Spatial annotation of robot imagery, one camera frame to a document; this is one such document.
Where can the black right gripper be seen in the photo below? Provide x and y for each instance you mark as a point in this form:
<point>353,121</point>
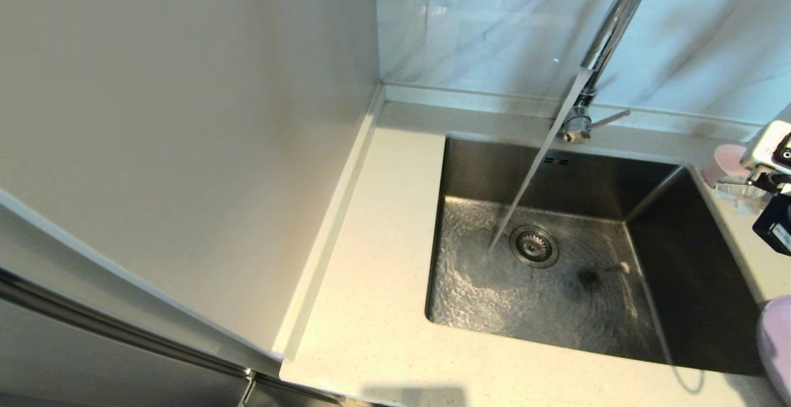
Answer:
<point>777,225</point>

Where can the pink bowl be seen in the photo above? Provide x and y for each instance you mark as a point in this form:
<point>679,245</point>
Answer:
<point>729,163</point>

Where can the lilac plate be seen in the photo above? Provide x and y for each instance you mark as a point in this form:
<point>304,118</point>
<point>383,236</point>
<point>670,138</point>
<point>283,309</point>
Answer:
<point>777,345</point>

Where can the stainless steel sink basin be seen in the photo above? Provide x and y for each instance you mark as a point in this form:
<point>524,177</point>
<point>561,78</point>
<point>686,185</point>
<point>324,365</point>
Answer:
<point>556,320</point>

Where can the running water stream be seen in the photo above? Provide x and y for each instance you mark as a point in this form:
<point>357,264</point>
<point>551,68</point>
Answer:
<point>537,166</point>

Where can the chrome gooseneck faucet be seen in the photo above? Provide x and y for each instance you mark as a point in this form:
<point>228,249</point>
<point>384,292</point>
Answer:
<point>615,24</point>

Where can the round metal drain strainer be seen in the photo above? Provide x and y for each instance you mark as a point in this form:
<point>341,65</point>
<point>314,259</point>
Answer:
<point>534,246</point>

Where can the grey cabinet door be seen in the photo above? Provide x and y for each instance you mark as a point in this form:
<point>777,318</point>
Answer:
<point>74,357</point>

